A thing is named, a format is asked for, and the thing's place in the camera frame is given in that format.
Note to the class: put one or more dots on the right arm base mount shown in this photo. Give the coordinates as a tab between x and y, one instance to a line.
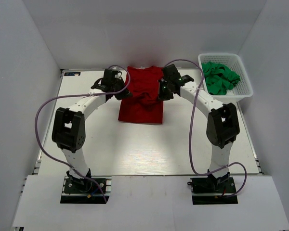
212	191

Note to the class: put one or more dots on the white plastic basket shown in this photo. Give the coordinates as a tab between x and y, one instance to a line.
233	61

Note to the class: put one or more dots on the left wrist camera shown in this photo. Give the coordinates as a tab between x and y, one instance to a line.
110	76

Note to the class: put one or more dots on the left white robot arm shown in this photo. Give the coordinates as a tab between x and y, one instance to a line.
69	132

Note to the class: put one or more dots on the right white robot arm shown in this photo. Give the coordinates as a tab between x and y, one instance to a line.
222	122

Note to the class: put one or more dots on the blue label sticker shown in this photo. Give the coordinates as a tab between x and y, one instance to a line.
72	74

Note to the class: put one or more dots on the red t-shirt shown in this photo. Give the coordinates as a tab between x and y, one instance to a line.
143	107

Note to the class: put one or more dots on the green t-shirt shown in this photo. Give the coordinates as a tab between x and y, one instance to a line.
219	78

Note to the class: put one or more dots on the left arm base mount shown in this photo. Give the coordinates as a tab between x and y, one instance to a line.
77	191

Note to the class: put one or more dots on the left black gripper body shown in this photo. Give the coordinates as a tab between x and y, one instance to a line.
118	86

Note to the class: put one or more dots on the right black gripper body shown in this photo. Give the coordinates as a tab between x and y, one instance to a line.
164	93

